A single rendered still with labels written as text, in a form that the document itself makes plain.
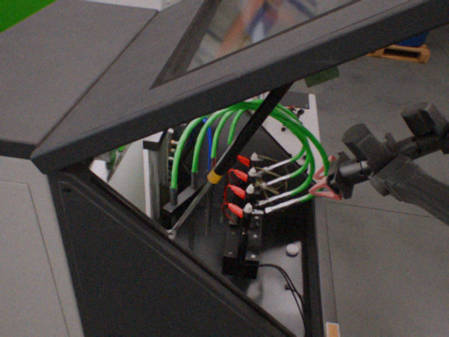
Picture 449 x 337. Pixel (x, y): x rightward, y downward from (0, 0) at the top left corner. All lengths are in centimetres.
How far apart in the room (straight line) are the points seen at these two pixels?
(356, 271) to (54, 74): 210
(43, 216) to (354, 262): 212
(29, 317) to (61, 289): 15
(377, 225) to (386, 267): 36
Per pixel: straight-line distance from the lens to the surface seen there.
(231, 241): 119
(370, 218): 296
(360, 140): 88
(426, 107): 105
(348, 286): 249
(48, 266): 85
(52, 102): 76
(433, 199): 73
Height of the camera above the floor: 184
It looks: 37 degrees down
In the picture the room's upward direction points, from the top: 6 degrees clockwise
